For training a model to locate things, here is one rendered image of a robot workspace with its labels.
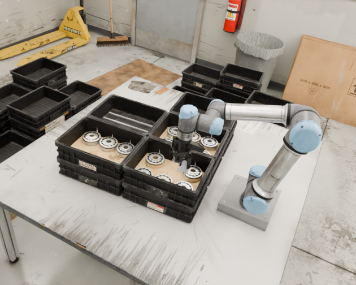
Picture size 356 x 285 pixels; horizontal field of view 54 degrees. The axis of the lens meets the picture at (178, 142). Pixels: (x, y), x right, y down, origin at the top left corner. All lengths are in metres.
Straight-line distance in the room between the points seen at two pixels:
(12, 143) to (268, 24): 3.20
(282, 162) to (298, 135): 0.16
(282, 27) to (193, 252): 3.43
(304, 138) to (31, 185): 1.40
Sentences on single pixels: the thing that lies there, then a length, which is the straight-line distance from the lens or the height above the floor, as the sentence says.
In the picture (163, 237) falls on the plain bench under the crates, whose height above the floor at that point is 0.70.
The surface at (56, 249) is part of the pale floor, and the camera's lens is 2.63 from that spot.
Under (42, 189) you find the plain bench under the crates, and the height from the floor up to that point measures 0.70.
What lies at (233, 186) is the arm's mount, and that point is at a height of 0.76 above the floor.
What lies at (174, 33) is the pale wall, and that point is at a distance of 5.16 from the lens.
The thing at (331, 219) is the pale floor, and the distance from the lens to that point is 3.22.
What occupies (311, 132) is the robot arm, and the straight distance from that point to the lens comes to 1.43.
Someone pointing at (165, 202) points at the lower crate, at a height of 0.80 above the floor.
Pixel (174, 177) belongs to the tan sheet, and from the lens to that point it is 1.88.
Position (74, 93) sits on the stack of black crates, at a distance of 3.47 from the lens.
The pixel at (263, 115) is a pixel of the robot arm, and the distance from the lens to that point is 1.58.
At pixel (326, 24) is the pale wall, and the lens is 4.56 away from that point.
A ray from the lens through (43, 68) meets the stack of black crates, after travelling 3.70.
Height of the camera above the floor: 2.09
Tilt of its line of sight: 37 degrees down
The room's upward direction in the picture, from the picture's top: 8 degrees clockwise
